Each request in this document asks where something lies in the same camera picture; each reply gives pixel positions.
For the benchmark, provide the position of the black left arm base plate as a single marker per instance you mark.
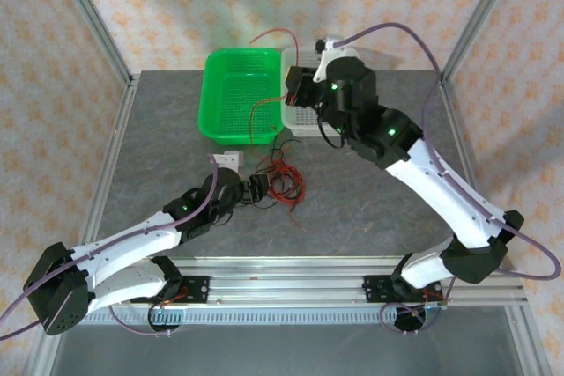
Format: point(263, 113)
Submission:
point(198, 288)

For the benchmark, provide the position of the green plastic basket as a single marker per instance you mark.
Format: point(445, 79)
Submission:
point(233, 98)

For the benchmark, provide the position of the white plastic basket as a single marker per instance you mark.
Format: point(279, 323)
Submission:
point(304, 123)

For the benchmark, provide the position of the aluminium frame post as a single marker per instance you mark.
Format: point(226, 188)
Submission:
point(92, 24)
point(480, 19)

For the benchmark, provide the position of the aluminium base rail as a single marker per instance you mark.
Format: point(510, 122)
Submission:
point(286, 279)

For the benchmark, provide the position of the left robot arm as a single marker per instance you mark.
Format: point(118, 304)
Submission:
point(123, 248)

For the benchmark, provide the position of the aluminium table side rail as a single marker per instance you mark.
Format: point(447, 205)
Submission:
point(460, 138)
point(112, 164)

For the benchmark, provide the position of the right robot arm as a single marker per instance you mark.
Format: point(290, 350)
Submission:
point(454, 204)

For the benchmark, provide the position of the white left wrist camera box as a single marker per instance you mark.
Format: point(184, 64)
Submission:
point(231, 158)

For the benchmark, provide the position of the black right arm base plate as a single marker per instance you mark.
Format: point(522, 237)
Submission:
point(374, 288)

